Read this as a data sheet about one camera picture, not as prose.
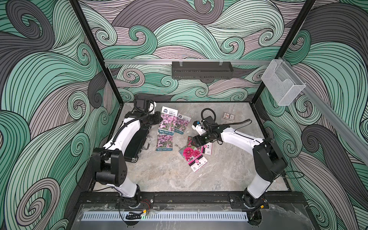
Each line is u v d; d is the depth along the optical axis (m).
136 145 0.88
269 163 0.46
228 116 1.10
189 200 0.74
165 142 0.95
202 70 0.95
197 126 0.82
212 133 0.68
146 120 0.62
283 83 0.75
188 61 0.94
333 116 0.58
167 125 0.87
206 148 0.93
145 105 0.69
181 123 1.07
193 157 0.88
